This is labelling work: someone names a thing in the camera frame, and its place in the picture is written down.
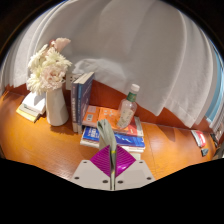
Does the pale green striped towel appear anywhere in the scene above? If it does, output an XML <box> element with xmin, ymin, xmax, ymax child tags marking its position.
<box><xmin>96</xmin><ymin>118</ymin><xmax>118</xmax><ymax>191</ymax></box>

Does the window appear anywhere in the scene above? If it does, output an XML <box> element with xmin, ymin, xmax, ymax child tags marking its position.
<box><xmin>205</xmin><ymin>49</ymin><xmax>224</xmax><ymax>125</ymax></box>

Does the red and white booklet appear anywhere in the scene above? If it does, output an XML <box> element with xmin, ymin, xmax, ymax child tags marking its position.
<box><xmin>190</xmin><ymin>129</ymin><xmax>207</xmax><ymax>149</ymax></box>

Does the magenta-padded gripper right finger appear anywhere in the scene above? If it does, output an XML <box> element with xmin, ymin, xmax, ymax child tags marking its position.
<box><xmin>113</xmin><ymin>145</ymin><xmax>156</xmax><ymax>191</ymax></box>

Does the small dark object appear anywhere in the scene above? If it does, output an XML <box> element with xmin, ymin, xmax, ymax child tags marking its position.
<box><xmin>200</xmin><ymin>147</ymin><xmax>210</xmax><ymax>158</ymax></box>

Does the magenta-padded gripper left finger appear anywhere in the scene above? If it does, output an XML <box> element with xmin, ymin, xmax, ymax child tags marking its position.
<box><xmin>69</xmin><ymin>145</ymin><xmax>113</xmax><ymax>191</ymax></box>

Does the white ceramic vase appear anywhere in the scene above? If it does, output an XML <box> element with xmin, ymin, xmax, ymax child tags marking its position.
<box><xmin>45</xmin><ymin>79</ymin><xmax>70</xmax><ymax>127</ymax></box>

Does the white and pink flower bouquet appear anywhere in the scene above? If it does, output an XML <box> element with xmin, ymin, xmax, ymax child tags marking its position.
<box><xmin>25</xmin><ymin>37</ymin><xmax>73</xmax><ymax>96</ymax></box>

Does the yellow book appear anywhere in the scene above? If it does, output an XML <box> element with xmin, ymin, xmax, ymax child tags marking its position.
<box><xmin>15</xmin><ymin>103</ymin><xmax>40</xmax><ymax>123</ymax></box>

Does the clear plastic bottle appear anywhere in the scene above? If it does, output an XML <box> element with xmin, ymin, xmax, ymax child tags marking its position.
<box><xmin>116</xmin><ymin>83</ymin><xmax>141</xmax><ymax>130</ymax></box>

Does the blue upright book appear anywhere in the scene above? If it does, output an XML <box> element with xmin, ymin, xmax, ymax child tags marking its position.
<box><xmin>77</xmin><ymin>71</ymin><xmax>96</xmax><ymax>135</ymax></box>

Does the white book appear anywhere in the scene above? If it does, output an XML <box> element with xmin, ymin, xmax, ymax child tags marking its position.
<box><xmin>22</xmin><ymin>91</ymin><xmax>47</xmax><ymax>116</ymax></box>

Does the white curtain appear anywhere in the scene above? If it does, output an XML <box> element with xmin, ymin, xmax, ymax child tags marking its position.
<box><xmin>0</xmin><ymin>0</ymin><xmax>224</xmax><ymax>129</ymax></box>

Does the orange book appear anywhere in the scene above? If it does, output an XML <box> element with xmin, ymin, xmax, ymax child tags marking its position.
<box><xmin>81</xmin><ymin>105</ymin><xmax>144</xmax><ymax>138</ymax></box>

